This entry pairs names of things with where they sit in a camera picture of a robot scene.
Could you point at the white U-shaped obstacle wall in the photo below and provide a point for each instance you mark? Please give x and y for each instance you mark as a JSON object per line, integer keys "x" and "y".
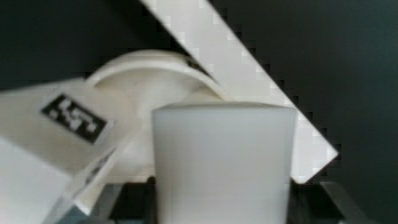
{"x": 206, "y": 38}

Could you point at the white stool leg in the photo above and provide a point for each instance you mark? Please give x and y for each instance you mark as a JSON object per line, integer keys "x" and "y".
{"x": 65, "y": 124}
{"x": 222, "y": 163}

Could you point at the white round stool seat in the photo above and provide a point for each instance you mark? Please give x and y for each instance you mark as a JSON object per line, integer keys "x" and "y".
{"x": 151, "y": 78}

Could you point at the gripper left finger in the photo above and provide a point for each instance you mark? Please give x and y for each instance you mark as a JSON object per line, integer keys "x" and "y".
{"x": 124, "y": 205}

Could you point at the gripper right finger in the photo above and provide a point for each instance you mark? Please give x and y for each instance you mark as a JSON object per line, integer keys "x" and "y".
{"x": 321, "y": 205}

